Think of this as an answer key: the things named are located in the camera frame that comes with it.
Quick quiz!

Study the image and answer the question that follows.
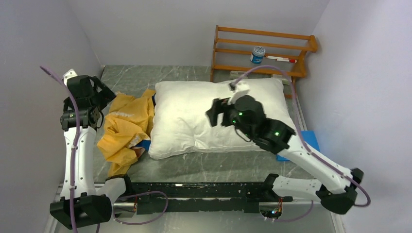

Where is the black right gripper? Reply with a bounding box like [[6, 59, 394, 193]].
[[206, 96, 254, 139]]

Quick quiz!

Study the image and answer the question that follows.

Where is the blue and orange pillowcase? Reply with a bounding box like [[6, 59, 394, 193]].
[[97, 89, 155, 177]]

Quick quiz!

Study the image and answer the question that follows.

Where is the white pillow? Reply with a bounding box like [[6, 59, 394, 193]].
[[148, 77, 296, 161]]

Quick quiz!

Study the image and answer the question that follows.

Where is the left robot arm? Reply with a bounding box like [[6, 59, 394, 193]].
[[50, 70, 135, 232]]

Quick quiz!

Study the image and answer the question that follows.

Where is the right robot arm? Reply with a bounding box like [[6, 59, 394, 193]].
[[206, 95, 364, 215]]

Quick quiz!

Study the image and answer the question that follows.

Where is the blue round jar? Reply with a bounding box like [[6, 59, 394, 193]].
[[250, 46, 266, 65]]

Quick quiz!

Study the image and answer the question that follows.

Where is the small white box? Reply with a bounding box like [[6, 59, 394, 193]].
[[280, 76, 293, 85]]

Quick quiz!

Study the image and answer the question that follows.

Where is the red and white marker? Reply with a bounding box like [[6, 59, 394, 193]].
[[266, 55, 297, 63]]

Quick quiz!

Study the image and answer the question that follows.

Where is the blue foam pad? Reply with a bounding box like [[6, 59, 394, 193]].
[[276, 131, 320, 162]]

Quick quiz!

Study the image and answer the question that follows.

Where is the orange wooden rack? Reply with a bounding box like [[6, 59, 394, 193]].
[[209, 25, 318, 85]]

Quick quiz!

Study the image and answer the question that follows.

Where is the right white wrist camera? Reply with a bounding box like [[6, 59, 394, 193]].
[[228, 80, 250, 104]]

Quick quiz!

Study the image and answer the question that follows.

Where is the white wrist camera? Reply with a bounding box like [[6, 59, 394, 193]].
[[228, 80, 250, 104], [63, 69, 78, 86]]

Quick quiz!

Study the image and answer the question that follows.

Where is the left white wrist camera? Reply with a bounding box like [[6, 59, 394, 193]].
[[63, 69, 78, 86]]

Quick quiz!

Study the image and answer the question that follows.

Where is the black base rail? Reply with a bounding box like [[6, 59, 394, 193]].
[[114, 182, 293, 217]]

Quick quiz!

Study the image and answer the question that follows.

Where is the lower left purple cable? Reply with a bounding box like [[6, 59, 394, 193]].
[[111, 191, 169, 226]]

